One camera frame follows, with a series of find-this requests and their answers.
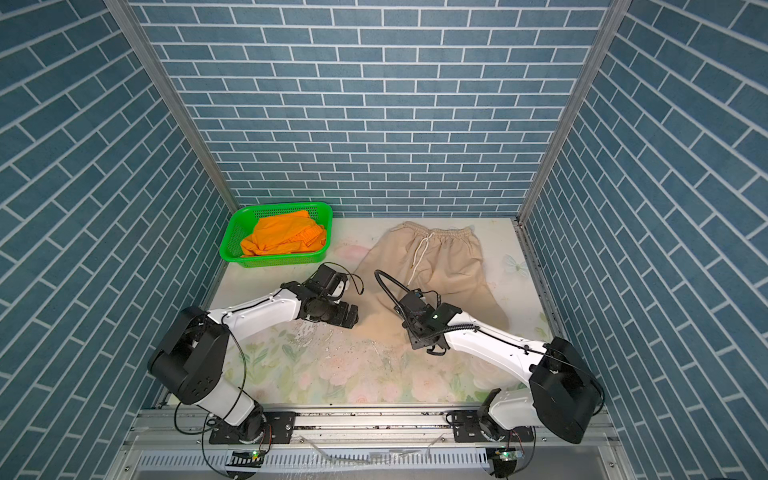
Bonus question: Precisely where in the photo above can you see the beige drawstring shorts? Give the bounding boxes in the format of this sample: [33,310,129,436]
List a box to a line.
[351,221,509,347]

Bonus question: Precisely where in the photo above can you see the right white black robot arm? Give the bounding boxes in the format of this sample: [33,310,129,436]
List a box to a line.
[395,290,604,444]

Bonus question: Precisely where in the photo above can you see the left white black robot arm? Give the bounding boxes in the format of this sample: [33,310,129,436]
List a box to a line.
[147,280,359,442]

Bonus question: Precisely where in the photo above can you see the orange shorts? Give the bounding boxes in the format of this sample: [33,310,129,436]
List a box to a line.
[240,210,327,257]

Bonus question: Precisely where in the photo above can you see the green plastic basket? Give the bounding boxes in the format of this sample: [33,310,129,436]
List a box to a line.
[220,202,333,268]

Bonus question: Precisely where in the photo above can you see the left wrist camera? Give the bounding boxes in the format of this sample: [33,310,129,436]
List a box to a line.
[309,263,347,301]

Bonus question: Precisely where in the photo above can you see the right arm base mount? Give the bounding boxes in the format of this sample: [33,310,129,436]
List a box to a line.
[445,410,534,443]

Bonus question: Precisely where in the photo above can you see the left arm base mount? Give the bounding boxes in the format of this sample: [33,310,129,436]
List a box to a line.
[209,411,297,445]

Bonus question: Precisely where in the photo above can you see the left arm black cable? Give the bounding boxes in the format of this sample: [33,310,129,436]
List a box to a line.
[172,329,250,436]

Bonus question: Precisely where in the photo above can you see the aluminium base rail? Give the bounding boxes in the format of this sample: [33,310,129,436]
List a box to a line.
[106,404,634,479]

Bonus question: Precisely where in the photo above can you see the left aluminium corner post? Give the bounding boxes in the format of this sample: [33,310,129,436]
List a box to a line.
[104,0,240,213]

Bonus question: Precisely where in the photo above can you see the aluminium corner post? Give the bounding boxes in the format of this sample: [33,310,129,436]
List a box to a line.
[517,0,632,225]
[104,0,240,213]

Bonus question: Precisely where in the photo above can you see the right aluminium corner post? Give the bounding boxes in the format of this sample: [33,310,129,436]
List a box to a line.
[517,0,632,225]

